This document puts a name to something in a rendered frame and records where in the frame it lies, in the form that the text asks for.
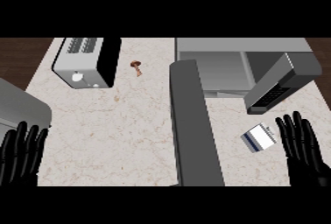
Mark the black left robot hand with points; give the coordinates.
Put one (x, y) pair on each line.
(20, 157)

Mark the silver toaster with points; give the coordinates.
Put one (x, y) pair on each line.
(88, 61)

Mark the dark grey microwave door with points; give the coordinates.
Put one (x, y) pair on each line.
(194, 125)

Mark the grey microwave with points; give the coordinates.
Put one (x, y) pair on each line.
(251, 73)

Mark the grey steel sink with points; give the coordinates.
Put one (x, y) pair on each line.
(22, 105)

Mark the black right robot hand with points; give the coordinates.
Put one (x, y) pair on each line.
(304, 151)

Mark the small brown mushroom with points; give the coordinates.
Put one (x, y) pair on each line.
(137, 67)

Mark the white milk carton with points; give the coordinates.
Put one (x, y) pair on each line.
(259, 137)

